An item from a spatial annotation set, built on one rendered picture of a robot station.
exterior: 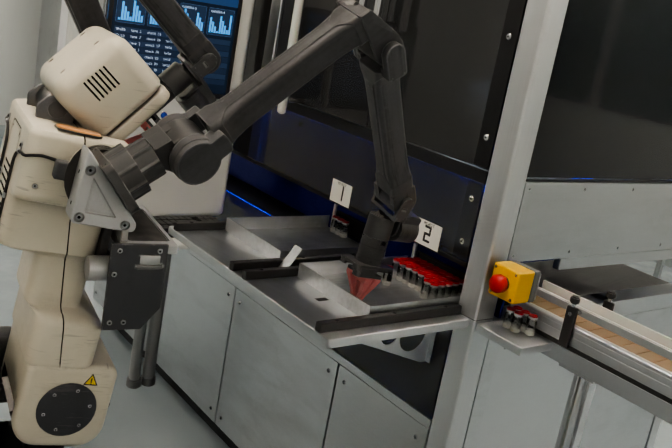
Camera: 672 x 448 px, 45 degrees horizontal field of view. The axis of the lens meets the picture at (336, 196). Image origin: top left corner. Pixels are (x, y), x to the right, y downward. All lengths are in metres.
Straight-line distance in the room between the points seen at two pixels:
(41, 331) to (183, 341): 1.51
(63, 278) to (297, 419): 1.10
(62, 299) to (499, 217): 0.90
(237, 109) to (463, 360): 0.86
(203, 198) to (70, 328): 1.10
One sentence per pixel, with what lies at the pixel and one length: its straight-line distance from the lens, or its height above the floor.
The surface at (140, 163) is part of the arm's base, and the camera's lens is 1.27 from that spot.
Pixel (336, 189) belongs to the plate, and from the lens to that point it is 2.17.
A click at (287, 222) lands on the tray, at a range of 2.25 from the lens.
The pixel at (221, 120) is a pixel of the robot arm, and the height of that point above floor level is 1.29.
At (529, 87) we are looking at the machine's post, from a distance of 1.73.
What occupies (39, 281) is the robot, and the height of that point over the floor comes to 0.95.
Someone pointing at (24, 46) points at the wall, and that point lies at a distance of 6.99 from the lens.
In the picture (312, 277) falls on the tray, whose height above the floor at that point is 0.90.
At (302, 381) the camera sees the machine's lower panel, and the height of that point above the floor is 0.45.
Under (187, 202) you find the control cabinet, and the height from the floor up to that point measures 0.85.
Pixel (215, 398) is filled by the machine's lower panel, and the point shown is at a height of 0.17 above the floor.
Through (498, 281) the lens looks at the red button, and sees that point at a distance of 1.74.
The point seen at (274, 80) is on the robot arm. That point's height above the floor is 1.37.
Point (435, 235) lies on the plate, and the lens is 1.90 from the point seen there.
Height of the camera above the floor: 1.50
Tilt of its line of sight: 13 degrees down
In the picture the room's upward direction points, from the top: 10 degrees clockwise
